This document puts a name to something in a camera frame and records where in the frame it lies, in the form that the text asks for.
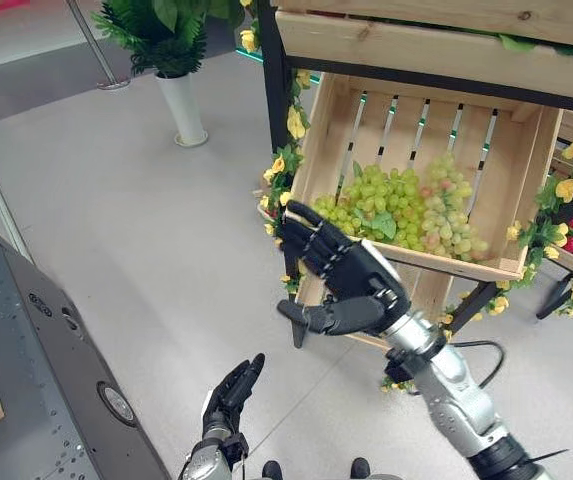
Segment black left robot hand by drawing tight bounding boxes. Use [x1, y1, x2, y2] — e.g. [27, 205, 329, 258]
[201, 352, 267, 442]

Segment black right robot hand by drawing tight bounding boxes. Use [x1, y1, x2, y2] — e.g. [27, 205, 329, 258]
[276, 199, 412, 349]

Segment robot dark feet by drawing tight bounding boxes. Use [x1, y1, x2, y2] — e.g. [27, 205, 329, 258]
[261, 456, 372, 480]

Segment pale green pink grape bunch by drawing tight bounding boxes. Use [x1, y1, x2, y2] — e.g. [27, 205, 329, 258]
[419, 152, 490, 262]

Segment tilted wooden crate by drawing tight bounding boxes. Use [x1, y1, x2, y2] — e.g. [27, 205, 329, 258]
[290, 72, 565, 351]

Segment yellow flower garland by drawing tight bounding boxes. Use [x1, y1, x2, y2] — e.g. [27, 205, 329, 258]
[238, 0, 317, 296]

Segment white plant pot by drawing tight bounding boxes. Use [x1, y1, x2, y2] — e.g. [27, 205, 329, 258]
[153, 72, 209, 148]

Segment wooden shelf crate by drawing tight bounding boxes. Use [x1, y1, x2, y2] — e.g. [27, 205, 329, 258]
[271, 0, 573, 103]

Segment green artificial fern plant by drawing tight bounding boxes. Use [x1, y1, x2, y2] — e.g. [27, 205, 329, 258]
[90, 0, 247, 79]

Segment silver stanchion pole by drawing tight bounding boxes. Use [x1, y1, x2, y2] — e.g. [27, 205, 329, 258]
[64, 0, 132, 91]

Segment black cable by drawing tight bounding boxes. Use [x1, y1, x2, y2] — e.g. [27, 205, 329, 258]
[447, 339, 507, 390]

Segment white floor rail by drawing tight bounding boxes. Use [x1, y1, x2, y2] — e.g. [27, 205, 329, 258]
[0, 158, 36, 265]

